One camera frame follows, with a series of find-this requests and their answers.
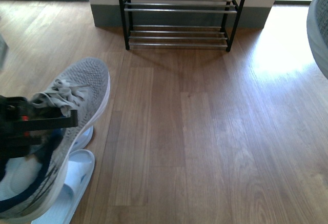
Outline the light blue slipper upper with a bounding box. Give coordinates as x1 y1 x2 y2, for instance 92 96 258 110
72 126 94 151

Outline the black metal shoe rack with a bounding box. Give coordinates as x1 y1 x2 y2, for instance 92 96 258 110
118 0 245 52

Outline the light blue slipper lower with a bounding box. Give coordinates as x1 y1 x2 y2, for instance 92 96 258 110
32 149 95 224

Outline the light blue slipper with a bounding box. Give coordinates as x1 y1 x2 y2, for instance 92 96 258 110
72 126 94 151
32 149 95 224

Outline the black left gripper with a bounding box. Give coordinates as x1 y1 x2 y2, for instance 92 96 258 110
1 96 78 160

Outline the grey knit sneaker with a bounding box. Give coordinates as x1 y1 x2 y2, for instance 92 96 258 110
1 58 110 223
306 0 327 78

